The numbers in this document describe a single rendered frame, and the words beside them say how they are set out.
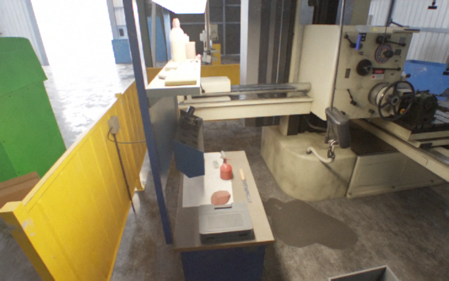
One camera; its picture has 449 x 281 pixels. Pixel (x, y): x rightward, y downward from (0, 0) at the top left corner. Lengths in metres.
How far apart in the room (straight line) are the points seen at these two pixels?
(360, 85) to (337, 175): 1.05
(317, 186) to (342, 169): 0.33
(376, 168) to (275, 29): 1.98
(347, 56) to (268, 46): 0.83
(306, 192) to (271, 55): 1.61
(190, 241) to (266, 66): 2.03
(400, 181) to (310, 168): 1.37
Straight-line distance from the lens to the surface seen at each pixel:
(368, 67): 2.37
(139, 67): 0.81
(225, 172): 1.54
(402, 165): 3.48
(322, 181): 2.86
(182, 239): 1.25
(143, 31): 6.22
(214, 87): 2.19
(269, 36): 2.66
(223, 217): 1.22
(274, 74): 2.74
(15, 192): 3.05
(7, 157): 3.42
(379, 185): 3.44
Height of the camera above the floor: 1.90
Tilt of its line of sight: 27 degrees down
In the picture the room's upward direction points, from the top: 1 degrees counter-clockwise
